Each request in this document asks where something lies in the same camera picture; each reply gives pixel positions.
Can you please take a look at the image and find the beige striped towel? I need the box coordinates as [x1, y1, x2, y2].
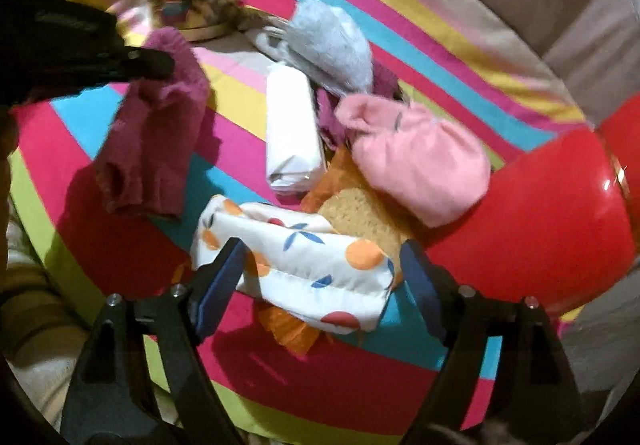
[0, 205, 166, 426]

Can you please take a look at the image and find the magenta knit glove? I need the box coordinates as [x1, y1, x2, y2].
[315, 65, 401, 150]
[95, 27, 211, 220]

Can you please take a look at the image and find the light blue sock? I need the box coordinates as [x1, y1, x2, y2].
[252, 0, 375, 96]

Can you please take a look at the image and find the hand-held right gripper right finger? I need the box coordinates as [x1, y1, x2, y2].
[399, 239, 586, 445]

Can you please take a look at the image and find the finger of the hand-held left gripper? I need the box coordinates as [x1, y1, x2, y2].
[107, 46, 176, 82]

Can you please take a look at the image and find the red thermos jug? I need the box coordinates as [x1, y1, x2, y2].
[425, 92, 640, 321]

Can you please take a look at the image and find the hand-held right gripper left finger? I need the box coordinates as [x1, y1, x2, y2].
[60, 237, 251, 445]

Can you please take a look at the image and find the multicolour striped tablecloth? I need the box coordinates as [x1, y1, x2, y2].
[7, 0, 601, 445]

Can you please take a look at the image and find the white dotted fabric pouch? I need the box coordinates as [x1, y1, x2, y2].
[190, 195, 397, 336]

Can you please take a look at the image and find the orange mesh cloth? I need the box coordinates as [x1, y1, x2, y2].
[257, 147, 361, 356]

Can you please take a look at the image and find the white rolled cloth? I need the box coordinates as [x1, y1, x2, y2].
[264, 61, 327, 196]

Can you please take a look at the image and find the pink fleece sock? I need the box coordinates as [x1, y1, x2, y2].
[334, 94, 492, 229]

